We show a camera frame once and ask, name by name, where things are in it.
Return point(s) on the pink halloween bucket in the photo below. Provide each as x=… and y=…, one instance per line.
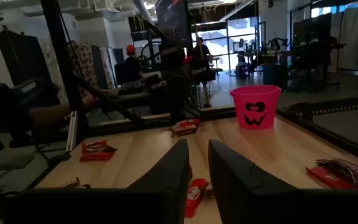
x=259, y=93

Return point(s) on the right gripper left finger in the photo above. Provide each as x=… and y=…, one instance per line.
x=176, y=174

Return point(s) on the large black screen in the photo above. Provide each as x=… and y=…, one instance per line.
x=172, y=21

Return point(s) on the red KitKat candy bar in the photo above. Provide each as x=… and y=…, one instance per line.
x=322, y=179
x=95, y=155
x=190, y=123
x=93, y=145
x=194, y=196

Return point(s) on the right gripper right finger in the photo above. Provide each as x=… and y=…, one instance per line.
x=232, y=180

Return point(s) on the black workbench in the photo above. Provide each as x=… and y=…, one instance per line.
x=309, y=53

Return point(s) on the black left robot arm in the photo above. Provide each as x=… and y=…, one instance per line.
x=174, y=87

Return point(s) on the floral patterned cloth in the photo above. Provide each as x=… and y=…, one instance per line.
x=85, y=62

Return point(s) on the black backdrop panel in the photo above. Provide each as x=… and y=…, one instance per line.
x=23, y=59

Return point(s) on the person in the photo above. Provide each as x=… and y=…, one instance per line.
x=202, y=51
x=130, y=67
x=54, y=116

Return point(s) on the white curtain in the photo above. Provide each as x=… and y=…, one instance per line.
x=350, y=37

